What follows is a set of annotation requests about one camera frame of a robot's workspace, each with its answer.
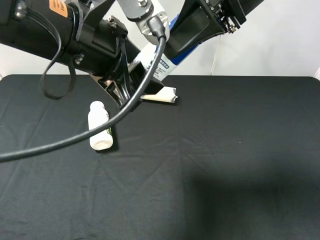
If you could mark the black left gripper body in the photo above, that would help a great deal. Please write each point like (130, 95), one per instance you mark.
(97, 42)

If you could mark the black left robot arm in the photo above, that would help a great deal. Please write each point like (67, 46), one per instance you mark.
(43, 28)

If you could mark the blue and white bottle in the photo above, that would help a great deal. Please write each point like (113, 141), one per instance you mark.
(166, 66)

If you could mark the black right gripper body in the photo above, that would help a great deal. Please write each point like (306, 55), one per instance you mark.
(226, 15)

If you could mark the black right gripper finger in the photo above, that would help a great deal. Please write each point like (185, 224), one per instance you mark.
(189, 31)

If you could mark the grey metal camera mount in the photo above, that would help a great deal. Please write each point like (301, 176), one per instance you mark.
(141, 11)

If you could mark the white bottle with green label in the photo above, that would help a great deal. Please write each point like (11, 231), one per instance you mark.
(98, 116)

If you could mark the black tablecloth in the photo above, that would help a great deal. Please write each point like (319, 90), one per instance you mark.
(235, 158)

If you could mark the white paper roll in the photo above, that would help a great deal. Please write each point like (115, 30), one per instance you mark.
(165, 95)

